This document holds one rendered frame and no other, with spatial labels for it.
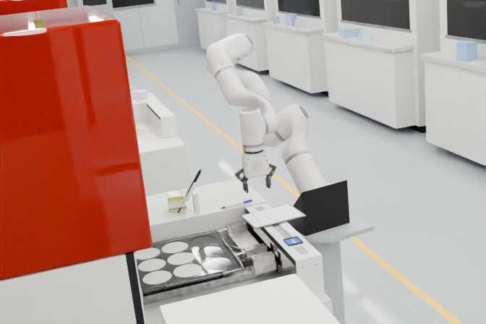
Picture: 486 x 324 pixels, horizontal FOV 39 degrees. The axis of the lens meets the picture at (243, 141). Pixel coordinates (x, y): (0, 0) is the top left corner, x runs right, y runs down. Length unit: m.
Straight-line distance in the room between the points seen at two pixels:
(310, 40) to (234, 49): 6.08
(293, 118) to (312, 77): 6.06
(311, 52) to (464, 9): 3.14
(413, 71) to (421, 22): 0.49
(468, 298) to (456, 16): 3.01
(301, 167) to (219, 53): 0.58
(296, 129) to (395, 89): 4.12
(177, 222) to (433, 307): 1.74
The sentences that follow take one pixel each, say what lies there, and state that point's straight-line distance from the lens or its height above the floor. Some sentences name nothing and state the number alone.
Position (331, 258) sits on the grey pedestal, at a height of 0.69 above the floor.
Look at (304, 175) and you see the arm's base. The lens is 2.82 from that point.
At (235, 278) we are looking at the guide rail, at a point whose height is 0.84.
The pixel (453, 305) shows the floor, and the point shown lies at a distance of 3.94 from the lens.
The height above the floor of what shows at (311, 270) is 0.91.
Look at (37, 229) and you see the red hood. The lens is 1.77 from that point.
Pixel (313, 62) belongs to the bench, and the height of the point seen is 0.48.
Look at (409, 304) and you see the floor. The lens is 3.94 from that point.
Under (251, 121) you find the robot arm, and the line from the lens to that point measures 2.55.
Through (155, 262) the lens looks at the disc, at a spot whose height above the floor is 0.90.
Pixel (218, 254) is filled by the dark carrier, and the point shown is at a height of 0.90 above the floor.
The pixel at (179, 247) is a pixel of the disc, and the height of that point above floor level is 0.90.
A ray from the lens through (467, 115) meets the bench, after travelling 5.95.
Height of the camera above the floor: 1.94
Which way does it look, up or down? 16 degrees down
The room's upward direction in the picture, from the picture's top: 6 degrees counter-clockwise
